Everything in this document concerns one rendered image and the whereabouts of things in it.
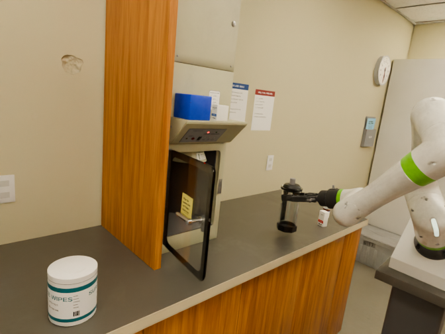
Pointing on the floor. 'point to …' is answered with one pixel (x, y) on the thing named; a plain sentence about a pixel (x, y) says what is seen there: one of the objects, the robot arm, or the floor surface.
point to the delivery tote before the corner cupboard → (375, 246)
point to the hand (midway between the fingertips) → (291, 196)
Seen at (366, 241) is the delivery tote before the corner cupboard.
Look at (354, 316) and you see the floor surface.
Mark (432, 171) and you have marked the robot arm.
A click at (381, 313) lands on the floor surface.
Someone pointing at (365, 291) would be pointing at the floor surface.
